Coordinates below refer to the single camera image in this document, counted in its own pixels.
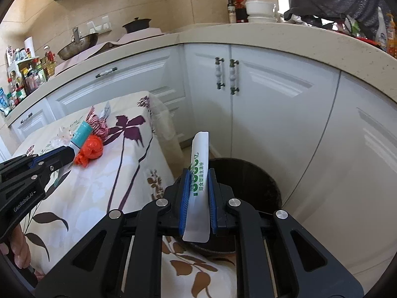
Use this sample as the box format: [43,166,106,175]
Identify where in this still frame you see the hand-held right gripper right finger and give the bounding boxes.
[207,168,365,298]

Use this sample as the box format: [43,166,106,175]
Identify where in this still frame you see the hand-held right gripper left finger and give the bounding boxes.
[34,168,191,298]

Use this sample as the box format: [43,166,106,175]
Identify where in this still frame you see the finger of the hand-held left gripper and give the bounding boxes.
[30,150,76,178]
[22,145,74,165]

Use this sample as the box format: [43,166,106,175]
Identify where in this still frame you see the clear plastic bag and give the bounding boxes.
[50,126,75,148]

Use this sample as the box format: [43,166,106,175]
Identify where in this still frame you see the large orange plastic bag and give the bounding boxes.
[74,134,104,168]

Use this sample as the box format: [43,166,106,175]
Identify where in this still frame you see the blue white plastic wrapper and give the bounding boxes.
[69,122,94,150]

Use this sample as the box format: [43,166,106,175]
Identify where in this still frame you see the red white striped wrapper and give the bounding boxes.
[86,105,110,138]

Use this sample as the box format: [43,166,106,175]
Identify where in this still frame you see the black trash bin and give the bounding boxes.
[172,158,283,257]

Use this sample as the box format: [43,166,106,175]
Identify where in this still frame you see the person's left hand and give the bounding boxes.
[0,223,45,281]

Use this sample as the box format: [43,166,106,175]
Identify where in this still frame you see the floral printed tablecloth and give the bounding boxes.
[12,91,238,298]

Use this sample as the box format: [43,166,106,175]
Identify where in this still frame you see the blue white packet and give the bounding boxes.
[0,87,10,114]

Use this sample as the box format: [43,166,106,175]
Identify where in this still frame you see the row of condiment bottles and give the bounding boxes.
[6,45,44,110]

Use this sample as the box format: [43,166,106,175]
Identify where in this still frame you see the yellow cooking oil bottle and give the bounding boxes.
[42,46,58,77]

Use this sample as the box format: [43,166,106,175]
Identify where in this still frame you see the translucent plastic sheet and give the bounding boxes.
[151,96,184,150]

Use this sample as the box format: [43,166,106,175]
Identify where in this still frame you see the steel wok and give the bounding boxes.
[57,27,99,61]

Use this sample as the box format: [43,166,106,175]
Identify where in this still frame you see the pale stove cover cloth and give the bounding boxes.
[54,29,170,69]

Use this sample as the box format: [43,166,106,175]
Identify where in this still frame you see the black cooking pot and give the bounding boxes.
[122,18,152,34]

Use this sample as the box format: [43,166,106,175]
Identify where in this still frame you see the white lidded container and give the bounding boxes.
[245,0,276,16]
[247,14,277,23]

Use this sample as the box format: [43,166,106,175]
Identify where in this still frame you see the white crumpled cloth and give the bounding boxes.
[281,12,306,24]

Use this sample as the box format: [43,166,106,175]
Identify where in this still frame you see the red black appliance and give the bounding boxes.
[333,22,383,48]

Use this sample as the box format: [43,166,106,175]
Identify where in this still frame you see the red box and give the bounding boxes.
[235,0,249,23]

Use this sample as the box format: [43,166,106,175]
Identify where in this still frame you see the dark glass bottle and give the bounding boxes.
[227,0,237,24]

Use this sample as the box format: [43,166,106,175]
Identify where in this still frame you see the long drawer handle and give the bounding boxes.
[96,67,118,79]

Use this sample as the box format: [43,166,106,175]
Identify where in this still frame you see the white wall hook rack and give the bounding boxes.
[87,15,112,33]

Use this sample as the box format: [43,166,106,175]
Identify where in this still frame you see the cabinet door handle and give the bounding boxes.
[215,57,225,89]
[229,59,239,95]

